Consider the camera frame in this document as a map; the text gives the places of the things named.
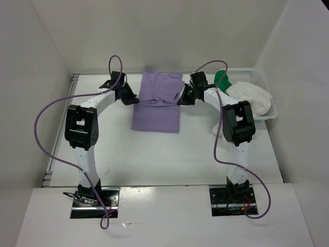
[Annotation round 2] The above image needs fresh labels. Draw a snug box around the white plastic laundry basket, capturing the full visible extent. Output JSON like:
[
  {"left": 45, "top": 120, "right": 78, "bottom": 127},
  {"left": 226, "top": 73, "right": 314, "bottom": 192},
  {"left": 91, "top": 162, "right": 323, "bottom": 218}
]
[{"left": 222, "top": 68, "right": 279, "bottom": 121}]

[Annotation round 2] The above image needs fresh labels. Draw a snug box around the purple t shirt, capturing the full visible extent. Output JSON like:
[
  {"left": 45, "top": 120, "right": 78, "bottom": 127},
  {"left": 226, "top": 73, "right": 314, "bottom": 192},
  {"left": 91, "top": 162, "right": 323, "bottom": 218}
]
[{"left": 131, "top": 69, "right": 185, "bottom": 134}]

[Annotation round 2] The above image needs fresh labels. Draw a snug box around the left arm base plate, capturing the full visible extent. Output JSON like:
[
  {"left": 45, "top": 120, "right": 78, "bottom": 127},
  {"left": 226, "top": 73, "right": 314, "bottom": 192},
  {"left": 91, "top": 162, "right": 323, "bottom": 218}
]
[{"left": 69, "top": 186, "right": 121, "bottom": 220}]

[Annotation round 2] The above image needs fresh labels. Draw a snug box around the white t shirt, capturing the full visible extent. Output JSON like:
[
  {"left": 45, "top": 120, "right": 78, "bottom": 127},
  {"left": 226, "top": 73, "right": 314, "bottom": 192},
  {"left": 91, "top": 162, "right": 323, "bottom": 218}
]
[{"left": 211, "top": 80, "right": 273, "bottom": 152}]

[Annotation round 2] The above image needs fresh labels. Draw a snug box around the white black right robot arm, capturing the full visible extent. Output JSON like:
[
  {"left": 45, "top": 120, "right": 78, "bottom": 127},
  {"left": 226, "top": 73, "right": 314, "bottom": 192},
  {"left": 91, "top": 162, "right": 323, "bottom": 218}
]
[{"left": 177, "top": 72, "right": 255, "bottom": 204}]

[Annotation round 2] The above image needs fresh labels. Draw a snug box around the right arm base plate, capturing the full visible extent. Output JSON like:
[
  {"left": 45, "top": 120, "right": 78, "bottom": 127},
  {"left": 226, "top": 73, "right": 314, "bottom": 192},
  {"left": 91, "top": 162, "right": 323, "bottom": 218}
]
[{"left": 209, "top": 186, "right": 258, "bottom": 217}]

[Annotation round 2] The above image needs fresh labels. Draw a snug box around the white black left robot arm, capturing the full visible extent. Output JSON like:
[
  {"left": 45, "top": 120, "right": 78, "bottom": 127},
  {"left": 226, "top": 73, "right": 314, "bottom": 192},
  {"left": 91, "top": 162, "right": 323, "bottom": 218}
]
[{"left": 64, "top": 71, "right": 139, "bottom": 206}]

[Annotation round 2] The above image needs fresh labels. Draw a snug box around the green t shirt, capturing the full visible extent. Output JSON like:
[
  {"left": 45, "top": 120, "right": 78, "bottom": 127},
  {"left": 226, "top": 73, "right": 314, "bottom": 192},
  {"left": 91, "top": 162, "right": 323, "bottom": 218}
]
[{"left": 214, "top": 70, "right": 232, "bottom": 93}]

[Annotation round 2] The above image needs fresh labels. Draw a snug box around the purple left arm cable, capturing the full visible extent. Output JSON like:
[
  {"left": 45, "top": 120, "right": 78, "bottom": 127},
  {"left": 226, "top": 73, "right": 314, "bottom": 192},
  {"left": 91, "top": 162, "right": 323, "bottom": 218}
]
[{"left": 34, "top": 54, "right": 124, "bottom": 230}]

